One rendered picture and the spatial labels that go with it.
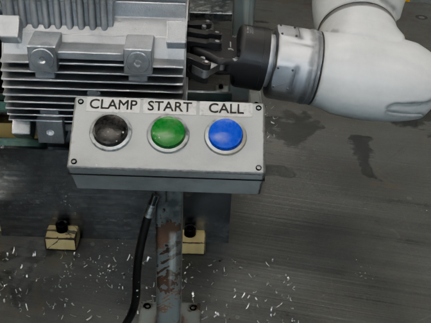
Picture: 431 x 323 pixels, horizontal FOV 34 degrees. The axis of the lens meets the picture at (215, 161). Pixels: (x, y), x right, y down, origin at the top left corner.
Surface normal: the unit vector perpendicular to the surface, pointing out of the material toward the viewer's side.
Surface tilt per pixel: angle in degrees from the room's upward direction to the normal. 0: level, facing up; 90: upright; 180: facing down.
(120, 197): 90
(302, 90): 101
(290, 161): 0
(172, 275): 90
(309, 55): 48
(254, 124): 32
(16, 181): 90
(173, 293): 90
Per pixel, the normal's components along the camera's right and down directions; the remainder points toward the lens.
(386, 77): 0.10, 0.15
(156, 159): 0.03, -0.40
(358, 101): -0.07, 0.71
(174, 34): 0.03, -0.19
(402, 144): 0.04, -0.83
